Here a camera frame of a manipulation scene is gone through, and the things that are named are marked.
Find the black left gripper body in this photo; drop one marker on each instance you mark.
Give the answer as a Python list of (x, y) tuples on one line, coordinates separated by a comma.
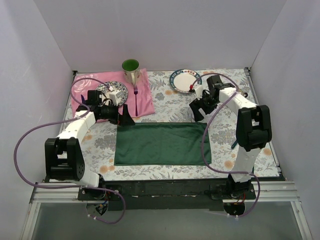
[(120, 117)]

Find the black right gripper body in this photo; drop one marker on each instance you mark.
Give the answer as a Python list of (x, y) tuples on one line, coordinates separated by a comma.
[(201, 105)]

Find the dark green cloth napkin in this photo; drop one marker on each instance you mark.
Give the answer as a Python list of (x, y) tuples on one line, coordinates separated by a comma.
[(162, 143)]

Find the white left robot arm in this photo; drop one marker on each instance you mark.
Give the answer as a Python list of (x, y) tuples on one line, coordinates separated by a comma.
[(64, 159)]

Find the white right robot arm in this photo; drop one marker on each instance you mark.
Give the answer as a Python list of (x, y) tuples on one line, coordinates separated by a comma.
[(253, 130)]

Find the purple blue knife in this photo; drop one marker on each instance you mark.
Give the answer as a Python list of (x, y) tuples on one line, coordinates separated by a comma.
[(83, 101)]

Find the pink cloth placemat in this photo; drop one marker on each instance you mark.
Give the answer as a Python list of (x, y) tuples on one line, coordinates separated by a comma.
[(145, 104)]

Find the blue floral patterned plate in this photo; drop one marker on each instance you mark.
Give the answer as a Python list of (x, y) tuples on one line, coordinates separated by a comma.
[(117, 85)]

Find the white plate blue lettered rim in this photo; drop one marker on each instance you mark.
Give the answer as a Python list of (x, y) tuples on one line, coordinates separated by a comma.
[(181, 80)]

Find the purple metallic fork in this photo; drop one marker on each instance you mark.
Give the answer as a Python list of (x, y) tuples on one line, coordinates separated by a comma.
[(135, 90)]

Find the green interior ceramic mug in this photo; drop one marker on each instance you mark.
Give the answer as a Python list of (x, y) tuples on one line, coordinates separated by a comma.
[(132, 72)]

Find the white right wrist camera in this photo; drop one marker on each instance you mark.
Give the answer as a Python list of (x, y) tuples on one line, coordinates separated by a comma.
[(198, 90)]

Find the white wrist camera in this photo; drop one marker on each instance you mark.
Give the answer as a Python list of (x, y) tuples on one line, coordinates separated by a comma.
[(198, 90), (114, 95)]

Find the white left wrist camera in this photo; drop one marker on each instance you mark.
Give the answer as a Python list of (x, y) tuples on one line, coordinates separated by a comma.
[(114, 95)]

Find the cream enamel mug black handle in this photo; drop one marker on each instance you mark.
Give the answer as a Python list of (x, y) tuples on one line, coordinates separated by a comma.
[(245, 94)]

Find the gold spoon teal handle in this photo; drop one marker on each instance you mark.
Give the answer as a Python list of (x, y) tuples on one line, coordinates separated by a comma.
[(234, 144)]

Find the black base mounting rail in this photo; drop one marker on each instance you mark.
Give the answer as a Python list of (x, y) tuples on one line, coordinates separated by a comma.
[(161, 194)]

